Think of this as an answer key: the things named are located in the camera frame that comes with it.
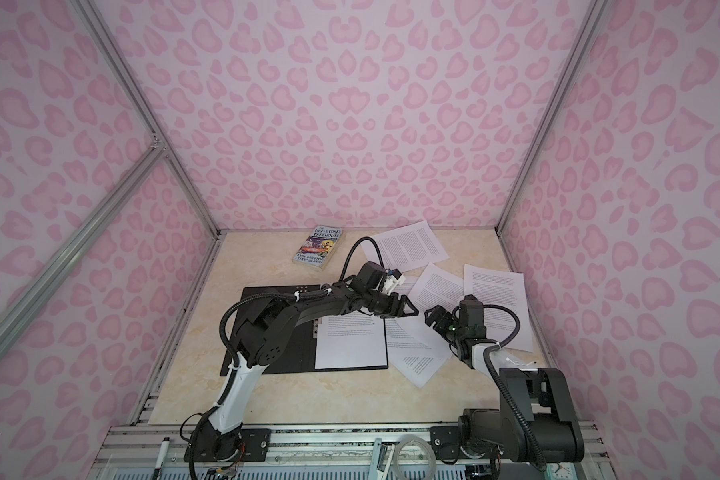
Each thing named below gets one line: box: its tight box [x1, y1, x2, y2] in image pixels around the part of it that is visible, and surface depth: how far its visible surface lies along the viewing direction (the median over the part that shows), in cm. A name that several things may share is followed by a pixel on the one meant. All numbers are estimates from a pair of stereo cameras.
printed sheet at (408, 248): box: [361, 220, 450, 272], surface depth 116 cm
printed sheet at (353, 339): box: [315, 310, 387, 369], surface depth 92 cm
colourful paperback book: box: [292, 225, 343, 270], surface depth 115 cm
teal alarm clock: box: [546, 462, 578, 480], surface depth 69 cm
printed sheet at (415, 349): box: [386, 314, 452, 389], surface depth 90 cm
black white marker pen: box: [153, 437, 170, 480], surface depth 72 cm
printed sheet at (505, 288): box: [464, 264, 533, 353], surface depth 106 cm
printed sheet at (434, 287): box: [408, 262, 464, 313], surface depth 105 cm
